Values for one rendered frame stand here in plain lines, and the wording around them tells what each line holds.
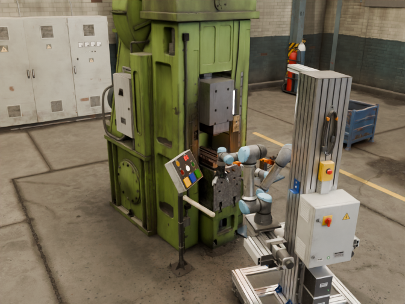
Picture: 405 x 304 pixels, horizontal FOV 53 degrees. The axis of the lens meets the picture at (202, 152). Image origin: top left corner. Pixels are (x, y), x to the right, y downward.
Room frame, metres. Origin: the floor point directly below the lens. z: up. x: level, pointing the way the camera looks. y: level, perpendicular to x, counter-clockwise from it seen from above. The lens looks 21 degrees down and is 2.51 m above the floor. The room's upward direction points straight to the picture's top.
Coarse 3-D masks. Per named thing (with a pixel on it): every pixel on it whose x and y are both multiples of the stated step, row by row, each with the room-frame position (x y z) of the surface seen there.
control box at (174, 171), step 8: (184, 152) 3.38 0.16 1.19; (176, 160) 3.19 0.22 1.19; (184, 160) 3.28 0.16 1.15; (192, 160) 3.38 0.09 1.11; (168, 168) 3.15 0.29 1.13; (176, 168) 3.14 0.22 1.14; (184, 168) 3.23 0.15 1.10; (192, 168) 3.31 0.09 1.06; (176, 176) 3.11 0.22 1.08; (184, 176) 3.17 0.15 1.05; (176, 184) 3.12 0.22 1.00; (184, 184) 3.11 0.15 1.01; (192, 184) 3.19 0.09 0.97
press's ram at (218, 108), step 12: (204, 84) 3.68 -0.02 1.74; (216, 84) 3.67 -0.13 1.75; (228, 84) 3.76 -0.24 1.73; (204, 96) 3.68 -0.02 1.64; (216, 96) 3.67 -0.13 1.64; (228, 96) 3.77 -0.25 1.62; (204, 108) 3.68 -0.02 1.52; (216, 108) 3.67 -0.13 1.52; (228, 108) 3.77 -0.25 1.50; (204, 120) 3.68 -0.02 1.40; (216, 120) 3.67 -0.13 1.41; (228, 120) 3.77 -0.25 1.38
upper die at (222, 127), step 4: (200, 124) 3.80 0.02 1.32; (204, 124) 3.75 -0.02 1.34; (216, 124) 3.67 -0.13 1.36; (220, 124) 3.70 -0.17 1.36; (224, 124) 3.74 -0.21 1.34; (228, 124) 3.77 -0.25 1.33; (200, 128) 3.80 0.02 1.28; (204, 128) 3.75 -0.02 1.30; (208, 128) 3.71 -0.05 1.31; (212, 128) 3.66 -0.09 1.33; (216, 128) 3.67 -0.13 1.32; (220, 128) 3.70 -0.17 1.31; (224, 128) 3.74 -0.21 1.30; (228, 128) 3.77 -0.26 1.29; (208, 132) 3.71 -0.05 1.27; (212, 132) 3.66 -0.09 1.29; (216, 132) 3.68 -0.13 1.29; (220, 132) 3.70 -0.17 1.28
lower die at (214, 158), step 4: (204, 148) 3.99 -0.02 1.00; (208, 148) 4.01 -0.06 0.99; (200, 152) 3.91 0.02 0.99; (204, 152) 3.90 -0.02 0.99; (212, 152) 3.88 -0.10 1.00; (216, 152) 3.90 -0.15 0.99; (200, 156) 3.81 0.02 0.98; (208, 156) 3.79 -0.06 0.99; (212, 156) 3.79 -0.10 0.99; (216, 156) 3.77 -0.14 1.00; (200, 160) 3.80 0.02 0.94; (204, 160) 3.75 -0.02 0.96; (212, 160) 3.70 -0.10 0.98; (216, 160) 3.68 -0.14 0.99; (212, 164) 3.66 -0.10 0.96; (216, 164) 3.68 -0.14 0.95
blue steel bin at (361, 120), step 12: (348, 108) 7.52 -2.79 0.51; (360, 108) 7.32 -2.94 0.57; (372, 108) 6.95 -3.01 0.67; (348, 120) 6.70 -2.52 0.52; (360, 120) 6.76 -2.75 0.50; (372, 120) 7.02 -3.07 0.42; (348, 132) 6.67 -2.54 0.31; (360, 132) 6.82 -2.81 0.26; (372, 132) 7.04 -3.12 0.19; (348, 144) 6.62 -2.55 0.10
